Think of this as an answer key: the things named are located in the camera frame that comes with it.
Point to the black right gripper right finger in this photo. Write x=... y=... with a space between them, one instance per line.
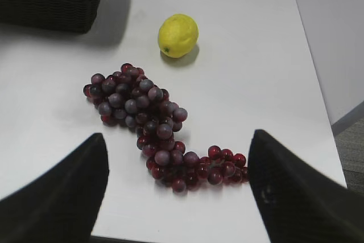
x=296 y=202

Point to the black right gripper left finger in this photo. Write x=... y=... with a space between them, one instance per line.
x=62 y=205

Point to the purple red grape bunch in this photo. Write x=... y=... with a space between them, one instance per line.
x=127 y=97

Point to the yellow lemon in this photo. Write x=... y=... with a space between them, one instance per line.
x=178 y=35

